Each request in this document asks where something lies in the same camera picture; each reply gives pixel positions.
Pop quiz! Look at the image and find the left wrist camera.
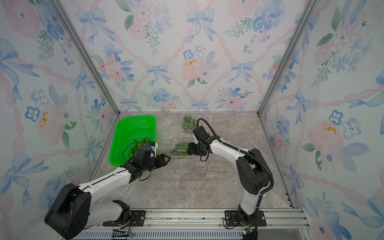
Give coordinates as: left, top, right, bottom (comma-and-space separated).
133, 142, 158, 167

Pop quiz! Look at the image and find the aluminium corner post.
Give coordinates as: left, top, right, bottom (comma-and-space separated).
258, 0, 318, 118
48, 1, 120, 116

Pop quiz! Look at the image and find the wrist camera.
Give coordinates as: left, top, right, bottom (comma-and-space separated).
133, 142, 158, 167
193, 126, 210, 144

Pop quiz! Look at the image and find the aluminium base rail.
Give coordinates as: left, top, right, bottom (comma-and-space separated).
75, 209, 315, 240

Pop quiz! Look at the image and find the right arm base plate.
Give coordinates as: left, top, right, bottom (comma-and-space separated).
223, 210, 267, 228

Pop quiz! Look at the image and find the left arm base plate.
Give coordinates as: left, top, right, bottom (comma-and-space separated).
103, 210, 147, 227

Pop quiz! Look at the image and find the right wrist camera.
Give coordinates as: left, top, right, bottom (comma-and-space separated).
193, 126, 210, 144

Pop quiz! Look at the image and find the aluminium corner post right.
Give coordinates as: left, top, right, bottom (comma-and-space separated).
258, 0, 318, 118

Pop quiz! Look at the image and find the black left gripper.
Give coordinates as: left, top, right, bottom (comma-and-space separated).
143, 152, 171, 172

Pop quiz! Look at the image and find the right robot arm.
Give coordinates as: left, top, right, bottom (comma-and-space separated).
187, 140, 275, 216

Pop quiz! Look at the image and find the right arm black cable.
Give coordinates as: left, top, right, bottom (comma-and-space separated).
196, 117, 275, 196

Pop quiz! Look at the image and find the far clear pepper container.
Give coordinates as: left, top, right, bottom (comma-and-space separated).
182, 115, 197, 131

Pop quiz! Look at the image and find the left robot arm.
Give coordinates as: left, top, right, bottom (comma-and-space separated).
44, 154, 171, 240

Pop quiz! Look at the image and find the aluminium corner post left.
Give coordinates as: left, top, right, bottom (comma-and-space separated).
48, 1, 120, 116

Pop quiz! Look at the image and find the clear pepper container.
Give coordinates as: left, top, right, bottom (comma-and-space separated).
182, 115, 197, 131
170, 143, 190, 157

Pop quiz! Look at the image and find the green plastic basket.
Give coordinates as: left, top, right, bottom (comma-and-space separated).
109, 115, 156, 167

